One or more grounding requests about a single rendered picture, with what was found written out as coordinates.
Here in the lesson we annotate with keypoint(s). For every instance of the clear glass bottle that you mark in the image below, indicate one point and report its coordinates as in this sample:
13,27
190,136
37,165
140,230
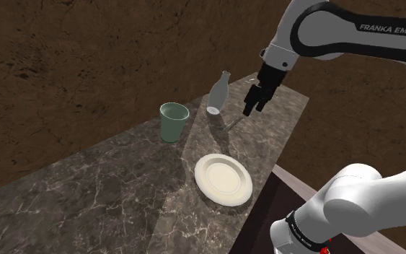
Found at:
218,94

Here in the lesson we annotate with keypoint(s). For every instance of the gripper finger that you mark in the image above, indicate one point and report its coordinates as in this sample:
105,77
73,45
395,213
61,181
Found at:
264,100
250,102

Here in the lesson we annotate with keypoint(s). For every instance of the white round plate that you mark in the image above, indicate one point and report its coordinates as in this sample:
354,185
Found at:
223,179

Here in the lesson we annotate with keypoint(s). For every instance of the thin grey metal utensil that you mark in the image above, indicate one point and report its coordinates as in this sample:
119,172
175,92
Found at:
233,123

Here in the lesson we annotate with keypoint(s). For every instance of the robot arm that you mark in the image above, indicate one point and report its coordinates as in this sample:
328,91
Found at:
332,33

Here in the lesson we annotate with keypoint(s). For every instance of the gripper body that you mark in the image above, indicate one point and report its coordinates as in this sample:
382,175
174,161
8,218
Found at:
271,75

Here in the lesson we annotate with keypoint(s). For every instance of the green plastic cup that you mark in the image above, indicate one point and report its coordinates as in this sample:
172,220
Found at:
172,123

